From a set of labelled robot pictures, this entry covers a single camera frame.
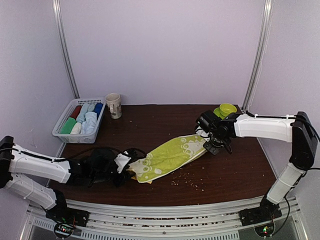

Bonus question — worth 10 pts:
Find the beige ceramic mug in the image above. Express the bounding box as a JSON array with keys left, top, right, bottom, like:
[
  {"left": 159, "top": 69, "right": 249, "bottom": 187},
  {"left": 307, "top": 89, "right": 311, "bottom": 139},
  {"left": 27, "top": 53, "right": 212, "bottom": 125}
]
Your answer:
[{"left": 104, "top": 93, "right": 122, "bottom": 120}]

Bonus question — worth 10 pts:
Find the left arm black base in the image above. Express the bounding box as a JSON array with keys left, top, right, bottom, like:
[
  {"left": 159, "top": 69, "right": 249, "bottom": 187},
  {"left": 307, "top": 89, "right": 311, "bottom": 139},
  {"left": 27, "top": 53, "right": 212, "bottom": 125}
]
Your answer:
[{"left": 44, "top": 207, "right": 90, "bottom": 227}]

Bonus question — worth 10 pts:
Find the rolled white towel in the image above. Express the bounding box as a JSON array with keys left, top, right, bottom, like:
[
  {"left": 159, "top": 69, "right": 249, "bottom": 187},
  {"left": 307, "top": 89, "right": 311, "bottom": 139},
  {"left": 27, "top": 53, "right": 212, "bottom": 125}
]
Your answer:
[{"left": 70, "top": 122, "right": 82, "bottom": 135}]

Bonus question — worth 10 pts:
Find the light blue towel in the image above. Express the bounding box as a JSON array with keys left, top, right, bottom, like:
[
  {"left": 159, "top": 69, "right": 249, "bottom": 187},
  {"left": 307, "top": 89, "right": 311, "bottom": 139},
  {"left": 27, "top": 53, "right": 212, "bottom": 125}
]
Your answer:
[
  {"left": 76, "top": 103, "right": 90, "bottom": 124},
  {"left": 80, "top": 111, "right": 97, "bottom": 135}
]

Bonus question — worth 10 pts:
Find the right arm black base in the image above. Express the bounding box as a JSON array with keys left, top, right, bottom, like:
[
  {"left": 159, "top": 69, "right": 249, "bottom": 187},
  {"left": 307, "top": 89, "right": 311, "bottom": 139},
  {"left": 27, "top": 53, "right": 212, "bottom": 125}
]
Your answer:
[{"left": 238, "top": 207, "right": 282, "bottom": 227}]

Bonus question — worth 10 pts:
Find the aluminium frame post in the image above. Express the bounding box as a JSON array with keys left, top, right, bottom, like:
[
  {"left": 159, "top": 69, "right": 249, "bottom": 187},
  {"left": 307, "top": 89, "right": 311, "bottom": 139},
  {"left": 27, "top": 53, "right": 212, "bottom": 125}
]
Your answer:
[
  {"left": 241, "top": 0, "right": 274, "bottom": 112},
  {"left": 52, "top": 0, "right": 80, "bottom": 99}
]

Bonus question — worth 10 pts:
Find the green cup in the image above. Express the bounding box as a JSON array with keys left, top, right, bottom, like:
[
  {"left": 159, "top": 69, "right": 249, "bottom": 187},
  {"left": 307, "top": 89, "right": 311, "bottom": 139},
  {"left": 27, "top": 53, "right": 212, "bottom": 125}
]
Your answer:
[{"left": 219, "top": 103, "right": 237, "bottom": 117}]

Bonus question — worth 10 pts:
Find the right aluminium frame post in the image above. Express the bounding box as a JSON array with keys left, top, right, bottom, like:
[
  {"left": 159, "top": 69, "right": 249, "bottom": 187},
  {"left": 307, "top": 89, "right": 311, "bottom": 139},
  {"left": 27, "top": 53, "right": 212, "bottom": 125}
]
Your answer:
[{"left": 241, "top": 0, "right": 274, "bottom": 112}]

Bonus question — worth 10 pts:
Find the yellow green patterned towel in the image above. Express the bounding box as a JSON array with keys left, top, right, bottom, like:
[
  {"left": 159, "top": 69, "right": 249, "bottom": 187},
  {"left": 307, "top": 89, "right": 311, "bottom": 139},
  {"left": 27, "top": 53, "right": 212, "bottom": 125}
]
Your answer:
[{"left": 128, "top": 134, "right": 206, "bottom": 184}]

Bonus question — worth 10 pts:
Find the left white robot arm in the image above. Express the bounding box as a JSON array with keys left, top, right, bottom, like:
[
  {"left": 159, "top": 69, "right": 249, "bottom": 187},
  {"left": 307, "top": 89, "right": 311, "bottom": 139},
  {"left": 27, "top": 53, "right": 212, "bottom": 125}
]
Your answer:
[{"left": 0, "top": 136, "right": 136, "bottom": 222}]

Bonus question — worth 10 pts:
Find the rolled pale teal towel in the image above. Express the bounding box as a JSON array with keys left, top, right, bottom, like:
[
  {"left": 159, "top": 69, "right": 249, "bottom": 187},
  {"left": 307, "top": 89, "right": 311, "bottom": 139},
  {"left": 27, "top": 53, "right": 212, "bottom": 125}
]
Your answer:
[{"left": 87, "top": 104, "right": 96, "bottom": 112}]

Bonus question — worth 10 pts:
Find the rolled dark blue towel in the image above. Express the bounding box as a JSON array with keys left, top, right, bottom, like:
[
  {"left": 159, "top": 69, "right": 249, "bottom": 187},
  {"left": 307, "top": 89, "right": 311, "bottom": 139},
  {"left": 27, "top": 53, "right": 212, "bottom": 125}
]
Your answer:
[{"left": 93, "top": 102, "right": 104, "bottom": 118}]

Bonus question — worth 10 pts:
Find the green saucer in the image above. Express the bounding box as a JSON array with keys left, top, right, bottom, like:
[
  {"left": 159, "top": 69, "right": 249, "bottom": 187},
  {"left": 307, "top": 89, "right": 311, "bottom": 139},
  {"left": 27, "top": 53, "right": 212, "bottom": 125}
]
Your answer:
[{"left": 213, "top": 107, "right": 237, "bottom": 119}]

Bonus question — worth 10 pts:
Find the left aluminium frame post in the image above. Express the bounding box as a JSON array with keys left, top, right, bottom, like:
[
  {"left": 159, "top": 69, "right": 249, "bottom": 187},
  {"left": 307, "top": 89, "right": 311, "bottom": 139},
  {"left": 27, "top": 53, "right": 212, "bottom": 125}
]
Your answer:
[{"left": 52, "top": 0, "right": 80, "bottom": 99}]

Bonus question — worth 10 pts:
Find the white plastic basket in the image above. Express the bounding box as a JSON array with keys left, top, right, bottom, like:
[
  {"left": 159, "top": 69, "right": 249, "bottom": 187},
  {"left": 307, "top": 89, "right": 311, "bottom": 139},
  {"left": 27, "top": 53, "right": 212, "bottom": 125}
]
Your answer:
[{"left": 52, "top": 97, "right": 106, "bottom": 144}]

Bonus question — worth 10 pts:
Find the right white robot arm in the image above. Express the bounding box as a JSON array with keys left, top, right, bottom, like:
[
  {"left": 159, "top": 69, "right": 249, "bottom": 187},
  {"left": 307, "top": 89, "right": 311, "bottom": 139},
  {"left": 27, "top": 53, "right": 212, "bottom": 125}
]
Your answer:
[{"left": 195, "top": 110, "right": 320, "bottom": 221}]

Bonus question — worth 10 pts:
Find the rolled green towel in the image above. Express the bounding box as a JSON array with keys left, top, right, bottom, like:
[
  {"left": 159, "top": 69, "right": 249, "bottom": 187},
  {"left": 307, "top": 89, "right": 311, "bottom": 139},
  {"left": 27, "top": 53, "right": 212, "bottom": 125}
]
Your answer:
[{"left": 60, "top": 117, "right": 77, "bottom": 135}]

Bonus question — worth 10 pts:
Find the rolled brown towel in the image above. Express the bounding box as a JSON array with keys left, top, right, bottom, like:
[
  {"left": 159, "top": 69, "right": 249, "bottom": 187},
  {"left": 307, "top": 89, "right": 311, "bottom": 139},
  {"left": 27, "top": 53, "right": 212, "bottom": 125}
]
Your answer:
[{"left": 69, "top": 105, "right": 82, "bottom": 120}]

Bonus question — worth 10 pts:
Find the aluminium front rail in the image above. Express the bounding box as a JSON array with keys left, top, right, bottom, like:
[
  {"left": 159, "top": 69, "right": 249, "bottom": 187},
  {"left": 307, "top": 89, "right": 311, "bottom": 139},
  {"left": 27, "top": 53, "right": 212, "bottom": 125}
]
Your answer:
[{"left": 18, "top": 197, "right": 311, "bottom": 240}]

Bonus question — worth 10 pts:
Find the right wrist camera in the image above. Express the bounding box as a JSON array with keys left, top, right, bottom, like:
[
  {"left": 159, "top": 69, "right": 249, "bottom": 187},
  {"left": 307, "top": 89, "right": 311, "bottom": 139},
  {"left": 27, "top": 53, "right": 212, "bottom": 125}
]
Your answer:
[{"left": 195, "top": 110, "right": 222, "bottom": 138}]

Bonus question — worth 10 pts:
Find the rolled light blue towel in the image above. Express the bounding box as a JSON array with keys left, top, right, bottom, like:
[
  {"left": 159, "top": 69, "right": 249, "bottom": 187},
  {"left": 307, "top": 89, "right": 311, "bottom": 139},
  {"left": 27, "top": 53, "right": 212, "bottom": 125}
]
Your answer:
[{"left": 76, "top": 103, "right": 90, "bottom": 124}]

